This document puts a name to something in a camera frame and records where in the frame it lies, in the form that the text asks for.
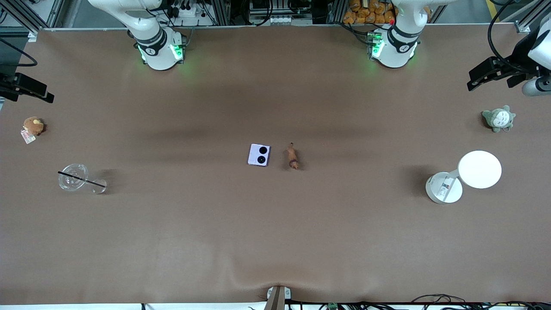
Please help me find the brown plush toy with tag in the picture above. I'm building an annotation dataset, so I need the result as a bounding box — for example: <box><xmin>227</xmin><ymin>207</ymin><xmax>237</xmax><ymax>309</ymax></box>
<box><xmin>20</xmin><ymin>117</ymin><xmax>45</xmax><ymax>144</ymax></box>

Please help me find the brown lion statue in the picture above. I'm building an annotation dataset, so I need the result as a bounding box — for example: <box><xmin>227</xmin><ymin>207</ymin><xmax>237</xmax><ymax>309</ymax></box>
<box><xmin>287</xmin><ymin>143</ymin><xmax>300</xmax><ymax>170</ymax></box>

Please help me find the black straw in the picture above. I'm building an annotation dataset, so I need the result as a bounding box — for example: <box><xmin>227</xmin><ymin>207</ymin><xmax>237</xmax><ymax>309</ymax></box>
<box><xmin>58</xmin><ymin>171</ymin><xmax>106</xmax><ymax>188</ymax></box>

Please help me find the orange plush toy pile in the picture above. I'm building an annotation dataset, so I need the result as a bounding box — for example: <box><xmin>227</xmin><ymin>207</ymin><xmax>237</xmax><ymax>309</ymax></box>
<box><xmin>343</xmin><ymin>0</ymin><xmax>397</xmax><ymax>25</ymax></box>

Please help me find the grey green plush toy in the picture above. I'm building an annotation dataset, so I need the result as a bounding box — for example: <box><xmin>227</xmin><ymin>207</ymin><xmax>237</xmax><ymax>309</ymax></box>
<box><xmin>482</xmin><ymin>105</ymin><xmax>516</xmax><ymax>133</ymax></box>

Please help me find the white power strip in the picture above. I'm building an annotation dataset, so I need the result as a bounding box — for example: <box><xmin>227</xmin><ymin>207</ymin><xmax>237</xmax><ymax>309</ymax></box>
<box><xmin>171</xmin><ymin>3</ymin><xmax>210</xmax><ymax>21</ymax></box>

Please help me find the white round desk lamp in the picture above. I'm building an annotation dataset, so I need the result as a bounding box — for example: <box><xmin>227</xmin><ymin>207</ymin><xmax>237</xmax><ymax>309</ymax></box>
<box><xmin>425</xmin><ymin>150</ymin><xmax>502</xmax><ymax>204</ymax></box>

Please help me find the clear plastic cup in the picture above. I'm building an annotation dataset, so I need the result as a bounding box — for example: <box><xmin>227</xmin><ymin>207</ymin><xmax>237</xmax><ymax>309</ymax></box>
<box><xmin>58</xmin><ymin>163</ymin><xmax>107</xmax><ymax>194</ymax></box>

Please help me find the aluminium frame post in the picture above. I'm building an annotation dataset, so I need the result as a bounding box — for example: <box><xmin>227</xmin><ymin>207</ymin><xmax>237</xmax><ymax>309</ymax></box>
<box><xmin>0</xmin><ymin>0</ymin><xmax>66</xmax><ymax>34</ymax></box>
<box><xmin>495</xmin><ymin>0</ymin><xmax>551</xmax><ymax>34</ymax></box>

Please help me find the white electronic device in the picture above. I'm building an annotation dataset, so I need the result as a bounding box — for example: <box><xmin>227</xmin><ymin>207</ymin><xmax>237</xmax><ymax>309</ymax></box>
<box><xmin>249</xmin><ymin>14</ymin><xmax>313</xmax><ymax>26</ymax></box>

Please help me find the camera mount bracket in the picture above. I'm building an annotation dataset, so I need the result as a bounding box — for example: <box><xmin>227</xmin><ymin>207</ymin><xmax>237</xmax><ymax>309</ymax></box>
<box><xmin>266</xmin><ymin>285</ymin><xmax>291</xmax><ymax>310</ymax></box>

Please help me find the lilac flip phone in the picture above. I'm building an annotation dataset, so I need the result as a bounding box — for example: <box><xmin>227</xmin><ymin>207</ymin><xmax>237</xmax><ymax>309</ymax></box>
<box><xmin>248</xmin><ymin>144</ymin><xmax>271</xmax><ymax>167</ymax></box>

